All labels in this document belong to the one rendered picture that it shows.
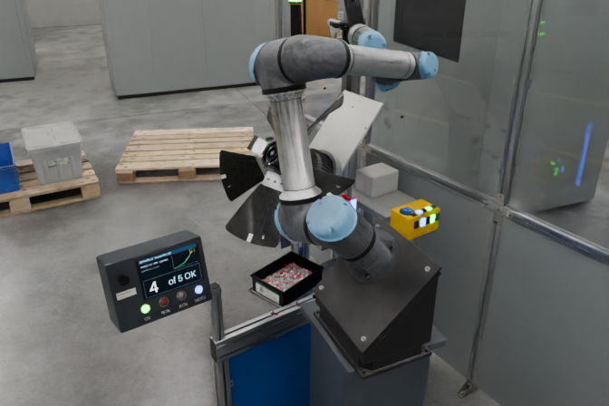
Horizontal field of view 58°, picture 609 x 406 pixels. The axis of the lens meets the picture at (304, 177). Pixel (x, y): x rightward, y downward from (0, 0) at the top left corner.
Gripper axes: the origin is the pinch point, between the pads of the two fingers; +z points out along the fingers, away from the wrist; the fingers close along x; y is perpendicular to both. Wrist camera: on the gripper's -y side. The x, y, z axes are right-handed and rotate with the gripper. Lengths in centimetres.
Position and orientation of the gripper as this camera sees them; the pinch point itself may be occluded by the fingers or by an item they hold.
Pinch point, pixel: (342, 18)
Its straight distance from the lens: 195.1
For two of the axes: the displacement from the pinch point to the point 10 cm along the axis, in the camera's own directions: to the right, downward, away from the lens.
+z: -2.0, -4.2, 8.8
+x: 9.8, -1.4, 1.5
